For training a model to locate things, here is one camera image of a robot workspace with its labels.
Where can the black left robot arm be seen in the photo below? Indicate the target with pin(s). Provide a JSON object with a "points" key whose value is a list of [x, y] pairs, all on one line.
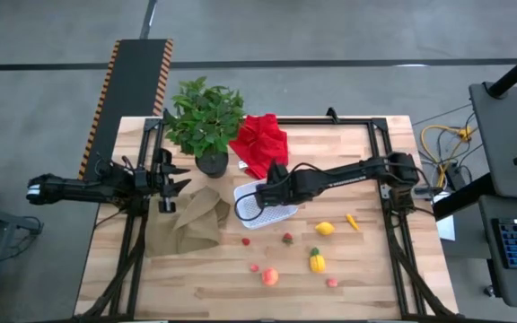
{"points": [[74, 188]]}

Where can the yellow toy lemon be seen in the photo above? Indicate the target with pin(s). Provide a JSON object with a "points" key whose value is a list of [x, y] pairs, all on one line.
{"points": [[325, 228]]}

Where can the black hazard-striped floor ramp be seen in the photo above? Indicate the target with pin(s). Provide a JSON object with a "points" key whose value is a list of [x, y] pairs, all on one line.
{"points": [[133, 81]]}

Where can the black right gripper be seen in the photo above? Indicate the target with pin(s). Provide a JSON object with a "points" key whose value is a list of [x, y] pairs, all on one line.
{"points": [[281, 192]]}

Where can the black pole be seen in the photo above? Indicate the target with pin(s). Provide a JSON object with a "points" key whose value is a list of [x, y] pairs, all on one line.
{"points": [[516, 69]]}

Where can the small yellow toy chili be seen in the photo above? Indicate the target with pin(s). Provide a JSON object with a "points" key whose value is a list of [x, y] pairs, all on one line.
{"points": [[353, 221]]}

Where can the tan cloth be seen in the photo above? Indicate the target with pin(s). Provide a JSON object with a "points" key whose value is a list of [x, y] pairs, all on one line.
{"points": [[195, 224]]}

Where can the grey desk with pole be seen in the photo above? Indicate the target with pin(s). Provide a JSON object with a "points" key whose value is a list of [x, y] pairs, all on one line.
{"points": [[505, 134]]}

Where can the black aluminium table frame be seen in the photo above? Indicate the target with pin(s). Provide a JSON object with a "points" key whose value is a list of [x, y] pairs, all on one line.
{"points": [[321, 120]]}

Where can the green leafy plant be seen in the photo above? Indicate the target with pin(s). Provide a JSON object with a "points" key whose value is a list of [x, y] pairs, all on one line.
{"points": [[204, 116]]}

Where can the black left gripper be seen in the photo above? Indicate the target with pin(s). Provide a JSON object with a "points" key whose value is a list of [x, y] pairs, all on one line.
{"points": [[160, 177]]}

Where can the small white tag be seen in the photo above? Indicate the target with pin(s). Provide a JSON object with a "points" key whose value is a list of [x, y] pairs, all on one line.
{"points": [[242, 165]]}

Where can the red cloth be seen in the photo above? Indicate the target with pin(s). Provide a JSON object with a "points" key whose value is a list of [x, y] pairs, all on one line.
{"points": [[260, 143]]}

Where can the red toy strawberry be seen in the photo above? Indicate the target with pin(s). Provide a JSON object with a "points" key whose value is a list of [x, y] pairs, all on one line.
{"points": [[287, 238]]}

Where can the white perforated plastic basket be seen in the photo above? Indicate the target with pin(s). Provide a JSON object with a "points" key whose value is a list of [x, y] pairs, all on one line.
{"points": [[267, 217]]}

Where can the small pink toy berry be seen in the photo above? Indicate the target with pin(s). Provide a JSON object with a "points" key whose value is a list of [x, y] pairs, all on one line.
{"points": [[331, 282], [254, 268]]}

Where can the orange toy peach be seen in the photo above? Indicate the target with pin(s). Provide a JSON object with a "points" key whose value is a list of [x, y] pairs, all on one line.
{"points": [[269, 276]]}

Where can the grey desk with keyboard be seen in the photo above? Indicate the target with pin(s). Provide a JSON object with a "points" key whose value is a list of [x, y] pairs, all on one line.
{"points": [[492, 269]]}

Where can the black plant pot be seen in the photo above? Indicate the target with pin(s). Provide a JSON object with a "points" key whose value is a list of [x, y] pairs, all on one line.
{"points": [[212, 165]]}

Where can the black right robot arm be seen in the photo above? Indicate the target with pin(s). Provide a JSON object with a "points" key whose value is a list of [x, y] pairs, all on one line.
{"points": [[344, 176]]}

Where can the black clamp bracket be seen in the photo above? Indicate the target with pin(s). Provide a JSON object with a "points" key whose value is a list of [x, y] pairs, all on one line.
{"points": [[331, 114]]}

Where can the small red toy raspberry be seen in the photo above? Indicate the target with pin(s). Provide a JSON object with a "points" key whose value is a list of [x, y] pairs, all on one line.
{"points": [[245, 241]]}

